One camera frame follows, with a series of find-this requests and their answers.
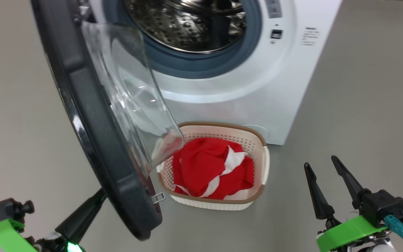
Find cream plastic laundry basket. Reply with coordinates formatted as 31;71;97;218
156;121;270;211

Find black glass washing machine door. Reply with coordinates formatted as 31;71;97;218
30;0;185;241

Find white washing machine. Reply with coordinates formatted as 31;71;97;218
83;0;344;146

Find red white garment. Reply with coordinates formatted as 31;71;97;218
172;137;255;201

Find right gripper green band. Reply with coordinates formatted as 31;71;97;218
304;155;403;252

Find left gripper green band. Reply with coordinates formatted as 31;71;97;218
0;188;108;252

